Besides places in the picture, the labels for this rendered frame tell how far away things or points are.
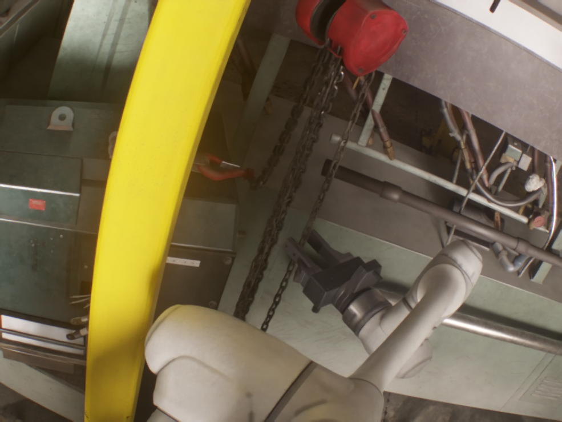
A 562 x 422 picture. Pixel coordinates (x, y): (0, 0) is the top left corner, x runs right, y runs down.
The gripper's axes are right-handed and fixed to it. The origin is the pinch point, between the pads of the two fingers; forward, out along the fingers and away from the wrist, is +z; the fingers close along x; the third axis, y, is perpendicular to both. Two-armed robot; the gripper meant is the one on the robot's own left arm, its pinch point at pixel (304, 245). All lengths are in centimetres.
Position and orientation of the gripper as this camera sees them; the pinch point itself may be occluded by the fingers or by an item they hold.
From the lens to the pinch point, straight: 166.9
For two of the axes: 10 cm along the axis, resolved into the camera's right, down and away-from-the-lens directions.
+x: 7.5, -2.3, 6.2
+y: -2.8, 7.3, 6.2
